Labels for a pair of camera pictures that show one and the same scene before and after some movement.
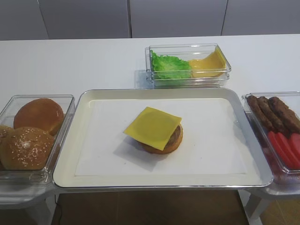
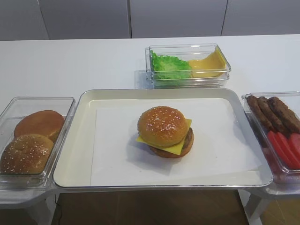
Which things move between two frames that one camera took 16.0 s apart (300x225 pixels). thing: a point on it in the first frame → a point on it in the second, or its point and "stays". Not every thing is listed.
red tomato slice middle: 288,156 stays
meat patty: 176,137 → 189,142
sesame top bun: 9,148 → 162,127
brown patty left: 255,108 stays
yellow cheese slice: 154,127 → 176,149
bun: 173,144 → 163,154
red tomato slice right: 295,146 stays
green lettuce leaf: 170,67 stays
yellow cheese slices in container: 213,65 stays
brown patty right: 289,119 stays
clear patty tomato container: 276,116 stays
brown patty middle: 269,112 stays
